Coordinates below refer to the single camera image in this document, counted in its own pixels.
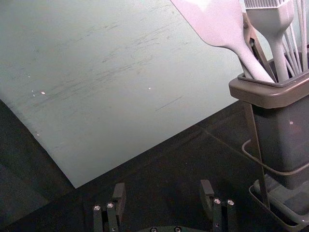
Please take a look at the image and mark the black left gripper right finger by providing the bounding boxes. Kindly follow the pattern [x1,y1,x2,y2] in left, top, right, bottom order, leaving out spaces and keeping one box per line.
[199,179,237,232]

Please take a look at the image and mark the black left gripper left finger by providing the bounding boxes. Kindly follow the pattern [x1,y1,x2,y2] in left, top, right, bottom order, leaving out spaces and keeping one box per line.
[93,183,127,232]

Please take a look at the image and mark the black table cloth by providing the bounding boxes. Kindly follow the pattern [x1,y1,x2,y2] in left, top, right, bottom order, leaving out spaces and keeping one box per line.
[0,96,309,232]

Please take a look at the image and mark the black rack with steel bars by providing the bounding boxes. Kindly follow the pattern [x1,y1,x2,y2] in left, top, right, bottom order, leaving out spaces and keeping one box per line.
[242,101,309,230]

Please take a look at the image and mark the grey utensil holder cup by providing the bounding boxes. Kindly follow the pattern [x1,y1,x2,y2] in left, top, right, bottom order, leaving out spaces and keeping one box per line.
[228,64,309,191]

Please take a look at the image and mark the steel kitchen tongs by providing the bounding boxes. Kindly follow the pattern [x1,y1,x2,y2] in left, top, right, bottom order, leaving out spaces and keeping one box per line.
[241,12,276,79]

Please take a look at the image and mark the grey silicone spatula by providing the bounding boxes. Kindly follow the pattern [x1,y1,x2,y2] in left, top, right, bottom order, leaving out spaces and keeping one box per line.
[169,0,276,83]

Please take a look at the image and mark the grey silicone basting brush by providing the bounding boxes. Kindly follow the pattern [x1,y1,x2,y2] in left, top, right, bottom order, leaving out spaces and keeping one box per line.
[243,0,295,82]

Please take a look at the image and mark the plain pale wall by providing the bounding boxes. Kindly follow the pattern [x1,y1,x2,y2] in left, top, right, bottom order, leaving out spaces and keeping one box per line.
[0,0,309,189]

